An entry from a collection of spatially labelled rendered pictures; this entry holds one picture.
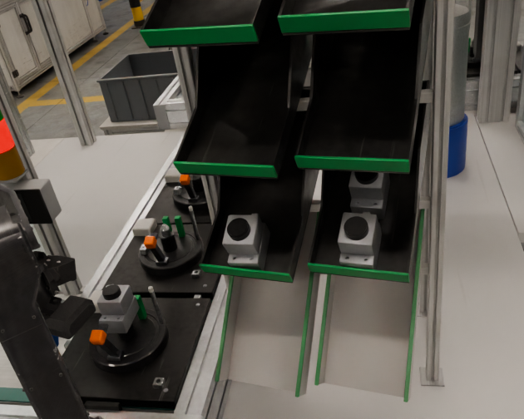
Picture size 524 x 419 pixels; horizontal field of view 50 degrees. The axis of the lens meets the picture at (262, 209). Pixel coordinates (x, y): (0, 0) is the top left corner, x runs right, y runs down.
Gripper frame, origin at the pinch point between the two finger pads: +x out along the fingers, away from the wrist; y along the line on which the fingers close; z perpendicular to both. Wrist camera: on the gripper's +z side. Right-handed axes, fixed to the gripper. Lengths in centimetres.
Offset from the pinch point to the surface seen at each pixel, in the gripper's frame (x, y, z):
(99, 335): 5.7, -3.3, 5.5
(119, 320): 7.4, -2.9, 10.5
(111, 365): 13.9, -2.2, 6.1
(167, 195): 17, 22, 59
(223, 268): -7.7, -25.6, 11.8
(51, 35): -11, 86, 100
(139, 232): 15.8, 18.1, 41.8
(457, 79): 3, -42, 102
